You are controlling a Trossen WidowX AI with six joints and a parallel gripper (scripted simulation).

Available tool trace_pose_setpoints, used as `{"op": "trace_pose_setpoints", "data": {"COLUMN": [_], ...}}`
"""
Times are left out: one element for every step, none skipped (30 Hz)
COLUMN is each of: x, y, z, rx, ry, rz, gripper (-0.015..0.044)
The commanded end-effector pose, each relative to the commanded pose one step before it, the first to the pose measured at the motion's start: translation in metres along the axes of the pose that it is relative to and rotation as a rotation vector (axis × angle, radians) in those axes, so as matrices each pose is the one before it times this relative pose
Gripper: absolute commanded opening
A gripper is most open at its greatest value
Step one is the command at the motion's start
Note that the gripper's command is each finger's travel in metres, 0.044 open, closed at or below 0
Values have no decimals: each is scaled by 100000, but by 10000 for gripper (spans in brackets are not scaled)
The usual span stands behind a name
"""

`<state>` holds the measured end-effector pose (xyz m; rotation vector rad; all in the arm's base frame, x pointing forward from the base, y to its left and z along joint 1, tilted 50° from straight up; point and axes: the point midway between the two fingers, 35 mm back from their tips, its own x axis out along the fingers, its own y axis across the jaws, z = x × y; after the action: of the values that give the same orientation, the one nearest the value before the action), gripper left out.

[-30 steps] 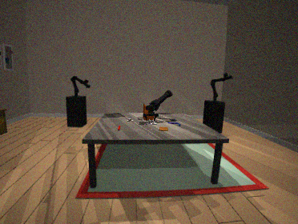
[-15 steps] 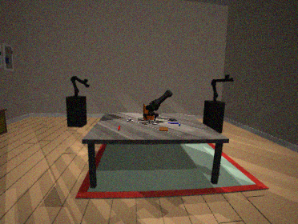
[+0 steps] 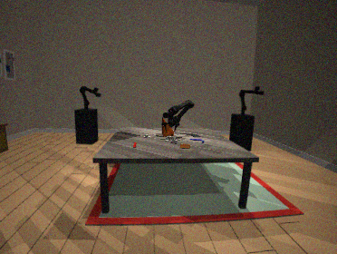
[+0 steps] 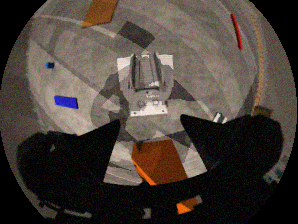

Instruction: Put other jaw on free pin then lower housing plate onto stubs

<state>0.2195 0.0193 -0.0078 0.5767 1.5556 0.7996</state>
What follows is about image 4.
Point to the dark blue flat bar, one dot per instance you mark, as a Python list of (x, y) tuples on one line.
[(66, 101)]

